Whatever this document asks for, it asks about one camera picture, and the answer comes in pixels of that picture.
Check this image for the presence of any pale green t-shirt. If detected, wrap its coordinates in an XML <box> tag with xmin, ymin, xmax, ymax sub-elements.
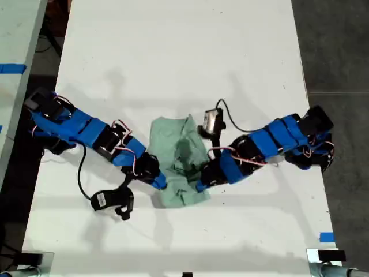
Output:
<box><xmin>146</xmin><ymin>114</ymin><xmax>212</xmax><ymax>208</ymax></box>

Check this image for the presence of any metal clamp plate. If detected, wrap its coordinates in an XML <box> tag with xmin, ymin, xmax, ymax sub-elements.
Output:
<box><xmin>16</xmin><ymin>251</ymin><xmax>55</xmax><ymax>271</ymax></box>
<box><xmin>306</xmin><ymin>248</ymin><xmax>343</xmax><ymax>267</ymax></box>

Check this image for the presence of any short blue tape piece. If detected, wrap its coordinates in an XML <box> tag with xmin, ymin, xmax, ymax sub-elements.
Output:
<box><xmin>319</xmin><ymin>231</ymin><xmax>336</xmax><ymax>244</ymax></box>

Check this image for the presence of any black box on plate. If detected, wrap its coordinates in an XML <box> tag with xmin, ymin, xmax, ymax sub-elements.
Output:
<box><xmin>20</xmin><ymin>252</ymin><xmax>44</xmax><ymax>265</ymax></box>
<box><xmin>317</xmin><ymin>249</ymin><xmax>347</xmax><ymax>263</ymax></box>

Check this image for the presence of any grey stand pipe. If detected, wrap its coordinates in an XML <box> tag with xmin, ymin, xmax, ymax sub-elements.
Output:
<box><xmin>309</xmin><ymin>263</ymin><xmax>369</xmax><ymax>277</ymax></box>

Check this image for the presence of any white side table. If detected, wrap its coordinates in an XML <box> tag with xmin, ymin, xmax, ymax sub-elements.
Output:
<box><xmin>0</xmin><ymin>0</ymin><xmax>49</xmax><ymax>187</ymax></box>

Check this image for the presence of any long blue tape strip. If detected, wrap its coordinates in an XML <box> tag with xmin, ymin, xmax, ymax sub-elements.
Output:
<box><xmin>0</xmin><ymin>63</ymin><xmax>28</xmax><ymax>74</ymax></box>

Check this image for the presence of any red white servo wire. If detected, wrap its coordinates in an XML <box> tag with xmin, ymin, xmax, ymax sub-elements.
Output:
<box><xmin>110</xmin><ymin>119</ymin><xmax>138</xmax><ymax>177</ymax></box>
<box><xmin>208</xmin><ymin>146</ymin><xmax>269</xmax><ymax>167</ymax></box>

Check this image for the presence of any short black camera stalk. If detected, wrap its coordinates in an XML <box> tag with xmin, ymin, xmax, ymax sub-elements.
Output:
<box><xmin>115</xmin><ymin>175</ymin><xmax>132</xmax><ymax>193</ymax></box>
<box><xmin>211</xmin><ymin>134</ymin><xmax>223</xmax><ymax>159</ymax></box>

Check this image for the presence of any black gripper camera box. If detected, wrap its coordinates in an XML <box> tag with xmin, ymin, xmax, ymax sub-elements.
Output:
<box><xmin>198</xmin><ymin>107</ymin><xmax>227</xmax><ymax>139</ymax></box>
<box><xmin>90</xmin><ymin>188</ymin><xmax>135</xmax><ymax>222</ymax></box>

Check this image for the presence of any black camera cable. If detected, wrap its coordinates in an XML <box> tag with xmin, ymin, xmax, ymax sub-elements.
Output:
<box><xmin>77</xmin><ymin>143</ymin><xmax>93</xmax><ymax>201</ymax></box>
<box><xmin>216</xmin><ymin>98</ymin><xmax>252</xmax><ymax>134</ymax></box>

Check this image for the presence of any black floor cable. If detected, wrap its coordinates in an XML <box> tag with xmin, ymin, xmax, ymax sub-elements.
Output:
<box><xmin>35</xmin><ymin>27</ymin><xmax>63</xmax><ymax>63</ymax></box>

